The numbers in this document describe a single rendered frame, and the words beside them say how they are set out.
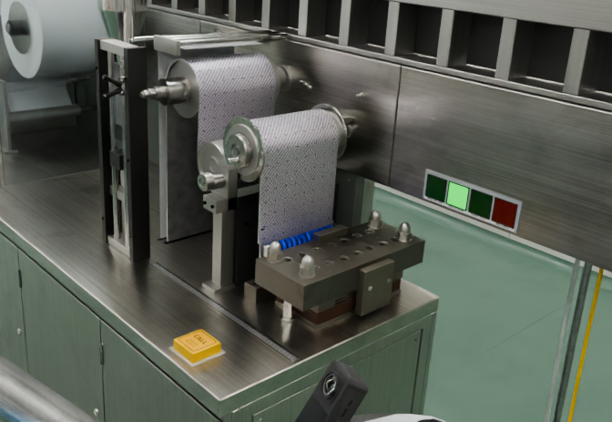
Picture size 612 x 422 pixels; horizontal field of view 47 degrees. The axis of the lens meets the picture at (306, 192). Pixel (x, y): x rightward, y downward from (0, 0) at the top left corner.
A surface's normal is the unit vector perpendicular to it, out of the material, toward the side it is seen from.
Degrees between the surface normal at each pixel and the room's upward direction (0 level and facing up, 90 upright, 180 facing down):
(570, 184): 90
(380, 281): 90
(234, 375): 0
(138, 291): 0
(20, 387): 53
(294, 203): 90
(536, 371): 0
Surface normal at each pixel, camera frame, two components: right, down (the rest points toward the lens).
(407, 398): 0.67, 0.29
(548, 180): -0.74, 0.19
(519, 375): 0.06, -0.94
